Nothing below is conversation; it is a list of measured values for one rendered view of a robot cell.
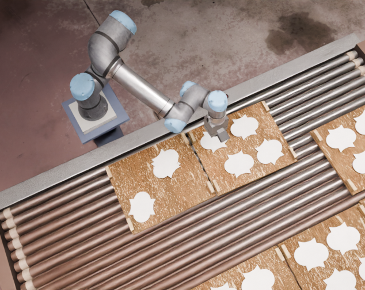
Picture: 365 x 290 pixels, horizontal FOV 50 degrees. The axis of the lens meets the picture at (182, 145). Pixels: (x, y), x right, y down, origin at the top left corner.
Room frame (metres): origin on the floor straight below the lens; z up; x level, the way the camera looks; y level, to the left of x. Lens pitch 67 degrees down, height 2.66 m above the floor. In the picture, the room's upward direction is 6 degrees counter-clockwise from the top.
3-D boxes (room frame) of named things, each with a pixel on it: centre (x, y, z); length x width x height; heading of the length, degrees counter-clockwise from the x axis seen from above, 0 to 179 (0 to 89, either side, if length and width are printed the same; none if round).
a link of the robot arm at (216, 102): (0.73, -0.15, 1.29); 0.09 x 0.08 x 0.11; 53
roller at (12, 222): (0.77, -0.06, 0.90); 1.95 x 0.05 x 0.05; 110
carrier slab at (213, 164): (0.69, -0.28, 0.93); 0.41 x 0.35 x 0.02; 108
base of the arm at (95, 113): (1.00, 0.43, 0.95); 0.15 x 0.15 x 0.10
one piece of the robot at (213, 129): (0.71, -0.16, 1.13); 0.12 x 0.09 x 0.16; 25
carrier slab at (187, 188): (0.56, 0.12, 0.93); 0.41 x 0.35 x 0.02; 110
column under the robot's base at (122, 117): (1.00, 0.43, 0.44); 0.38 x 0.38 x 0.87; 25
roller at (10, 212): (0.82, -0.04, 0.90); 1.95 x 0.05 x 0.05; 110
